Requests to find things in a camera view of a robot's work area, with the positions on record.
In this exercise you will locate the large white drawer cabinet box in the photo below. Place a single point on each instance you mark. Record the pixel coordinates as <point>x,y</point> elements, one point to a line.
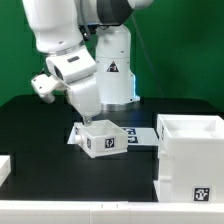
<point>191,159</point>

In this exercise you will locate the small white drawer with knob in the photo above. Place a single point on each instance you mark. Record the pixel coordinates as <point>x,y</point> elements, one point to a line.
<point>101,138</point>

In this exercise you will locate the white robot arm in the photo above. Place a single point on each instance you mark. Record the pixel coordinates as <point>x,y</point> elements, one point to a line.
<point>87,48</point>

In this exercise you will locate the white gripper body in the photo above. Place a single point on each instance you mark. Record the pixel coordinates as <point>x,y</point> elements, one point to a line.
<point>83,95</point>

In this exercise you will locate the white left fence rail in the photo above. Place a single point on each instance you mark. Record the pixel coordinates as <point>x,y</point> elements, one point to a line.
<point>5,168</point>

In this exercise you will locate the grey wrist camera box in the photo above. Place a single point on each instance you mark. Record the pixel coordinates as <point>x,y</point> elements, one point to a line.
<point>64,70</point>

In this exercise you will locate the white sheet with markers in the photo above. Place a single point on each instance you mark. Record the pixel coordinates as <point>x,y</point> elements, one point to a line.
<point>141,136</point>

